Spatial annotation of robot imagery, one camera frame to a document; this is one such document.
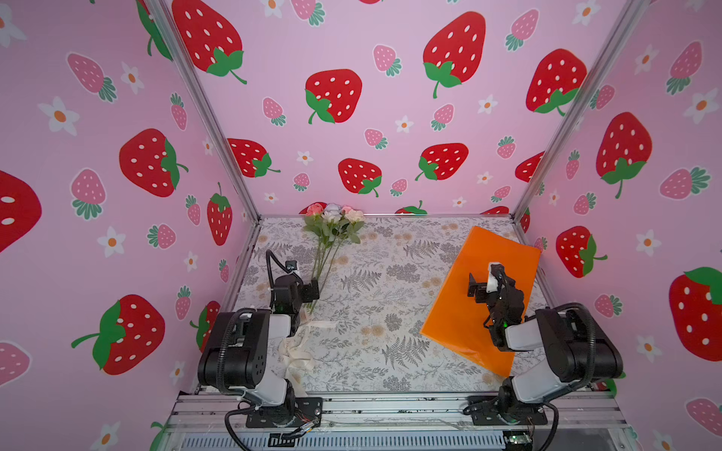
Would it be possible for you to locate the orange wrapping paper sheet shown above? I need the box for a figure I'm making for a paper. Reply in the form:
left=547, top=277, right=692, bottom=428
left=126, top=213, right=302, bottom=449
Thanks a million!
left=421, top=227, right=542, bottom=377

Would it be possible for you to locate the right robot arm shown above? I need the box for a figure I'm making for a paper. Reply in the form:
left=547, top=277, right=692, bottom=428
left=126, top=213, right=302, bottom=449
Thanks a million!
left=463, top=263, right=623, bottom=425

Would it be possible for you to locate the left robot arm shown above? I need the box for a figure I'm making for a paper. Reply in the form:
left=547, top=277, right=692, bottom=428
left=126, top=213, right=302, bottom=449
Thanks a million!
left=197, top=250, right=320, bottom=408

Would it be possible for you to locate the cream ribbon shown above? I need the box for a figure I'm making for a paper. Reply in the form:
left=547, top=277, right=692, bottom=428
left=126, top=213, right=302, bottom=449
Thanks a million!
left=278, top=321, right=338, bottom=398

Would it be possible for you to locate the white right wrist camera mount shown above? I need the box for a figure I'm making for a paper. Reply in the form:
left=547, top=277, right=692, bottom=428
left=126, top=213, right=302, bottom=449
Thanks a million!
left=486, top=262, right=506, bottom=293

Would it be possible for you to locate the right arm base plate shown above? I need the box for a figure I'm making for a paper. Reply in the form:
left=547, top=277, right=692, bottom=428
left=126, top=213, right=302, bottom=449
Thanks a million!
left=462, top=396, right=548, bottom=427

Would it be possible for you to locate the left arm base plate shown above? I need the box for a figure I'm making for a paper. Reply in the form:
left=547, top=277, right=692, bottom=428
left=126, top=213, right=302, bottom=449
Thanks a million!
left=246, top=397, right=323, bottom=428

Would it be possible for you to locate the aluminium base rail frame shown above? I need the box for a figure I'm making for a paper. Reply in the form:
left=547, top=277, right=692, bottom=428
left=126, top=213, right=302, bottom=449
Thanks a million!
left=158, top=392, right=642, bottom=450

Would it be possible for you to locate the left vertical aluminium post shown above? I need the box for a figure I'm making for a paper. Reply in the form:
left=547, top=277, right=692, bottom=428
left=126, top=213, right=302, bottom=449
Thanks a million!
left=148, top=0, right=261, bottom=224

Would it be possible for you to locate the vertical aluminium post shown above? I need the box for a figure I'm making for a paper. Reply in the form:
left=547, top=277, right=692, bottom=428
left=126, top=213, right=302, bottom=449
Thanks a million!
left=148, top=0, right=261, bottom=224
left=511, top=0, right=650, bottom=226

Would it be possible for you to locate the right vertical aluminium post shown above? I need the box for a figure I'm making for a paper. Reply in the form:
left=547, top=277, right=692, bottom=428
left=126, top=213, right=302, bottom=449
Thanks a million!
left=511, top=0, right=650, bottom=226

